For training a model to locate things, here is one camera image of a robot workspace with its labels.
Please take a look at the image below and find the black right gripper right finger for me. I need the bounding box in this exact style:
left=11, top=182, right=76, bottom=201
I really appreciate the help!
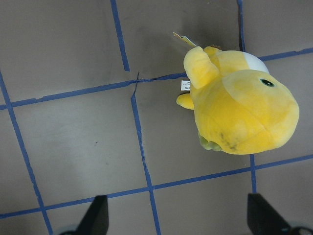
left=247, top=193, right=295, bottom=235

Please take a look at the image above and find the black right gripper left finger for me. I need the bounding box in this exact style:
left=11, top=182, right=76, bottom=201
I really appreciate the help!
left=74, top=195, right=109, bottom=235

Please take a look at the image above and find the yellow plush dinosaur toy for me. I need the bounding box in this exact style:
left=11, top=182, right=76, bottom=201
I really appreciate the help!
left=176, top=36, right=300, bottom=155

